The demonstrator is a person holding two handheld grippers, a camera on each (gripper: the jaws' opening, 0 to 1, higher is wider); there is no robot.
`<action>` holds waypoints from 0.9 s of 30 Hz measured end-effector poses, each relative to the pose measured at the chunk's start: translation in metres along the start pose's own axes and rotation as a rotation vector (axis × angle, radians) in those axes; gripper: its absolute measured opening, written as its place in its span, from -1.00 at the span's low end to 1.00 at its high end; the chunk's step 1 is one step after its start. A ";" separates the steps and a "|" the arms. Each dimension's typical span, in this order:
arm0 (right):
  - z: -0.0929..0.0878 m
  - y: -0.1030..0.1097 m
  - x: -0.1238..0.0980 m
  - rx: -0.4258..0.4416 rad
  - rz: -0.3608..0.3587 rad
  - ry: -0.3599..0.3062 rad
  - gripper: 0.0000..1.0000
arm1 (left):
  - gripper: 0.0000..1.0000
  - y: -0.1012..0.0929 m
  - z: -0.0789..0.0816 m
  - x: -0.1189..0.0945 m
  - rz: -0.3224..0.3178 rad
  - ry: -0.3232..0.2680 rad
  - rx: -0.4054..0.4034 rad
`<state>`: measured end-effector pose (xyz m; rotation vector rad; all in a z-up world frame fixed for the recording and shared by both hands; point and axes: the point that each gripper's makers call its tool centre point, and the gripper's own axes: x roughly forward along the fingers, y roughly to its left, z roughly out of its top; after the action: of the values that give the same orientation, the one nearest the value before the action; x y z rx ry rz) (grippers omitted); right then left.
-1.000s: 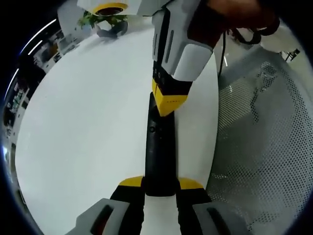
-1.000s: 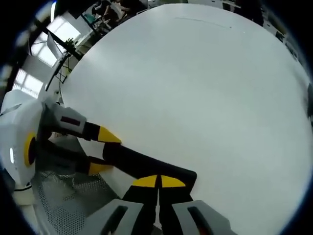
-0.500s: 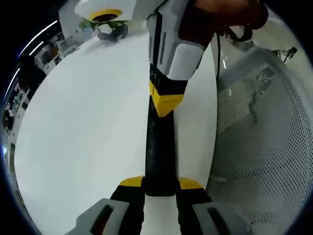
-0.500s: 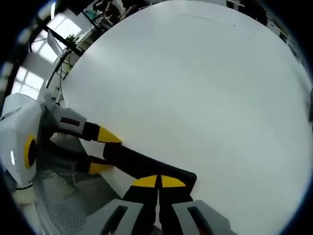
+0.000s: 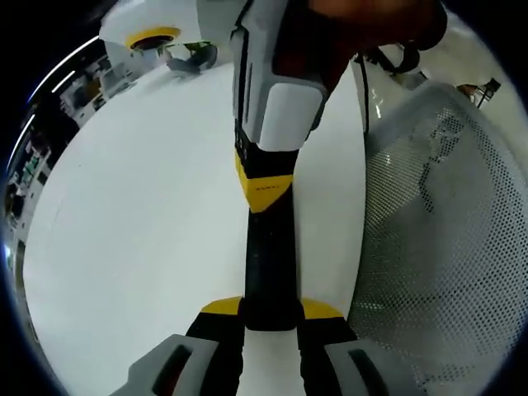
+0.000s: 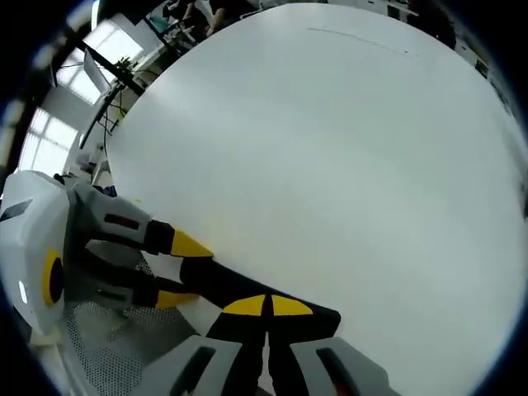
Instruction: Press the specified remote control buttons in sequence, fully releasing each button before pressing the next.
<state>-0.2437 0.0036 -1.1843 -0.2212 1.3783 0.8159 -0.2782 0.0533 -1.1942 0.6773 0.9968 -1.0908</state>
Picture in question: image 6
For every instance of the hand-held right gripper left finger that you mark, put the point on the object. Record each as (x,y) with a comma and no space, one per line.
(214,363)

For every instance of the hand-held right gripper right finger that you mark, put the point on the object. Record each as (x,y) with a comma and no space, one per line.
(330,367)

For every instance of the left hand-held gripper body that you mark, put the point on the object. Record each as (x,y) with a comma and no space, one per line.
(33,239)

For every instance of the black remote control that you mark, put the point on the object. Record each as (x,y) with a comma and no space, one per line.
(231,280)

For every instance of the mesh office chair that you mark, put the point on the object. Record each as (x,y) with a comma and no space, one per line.
(111,350)

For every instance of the grey computer monitor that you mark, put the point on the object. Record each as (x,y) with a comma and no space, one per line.
(97,71)

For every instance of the small green plant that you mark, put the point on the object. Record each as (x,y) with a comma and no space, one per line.
(125,64)

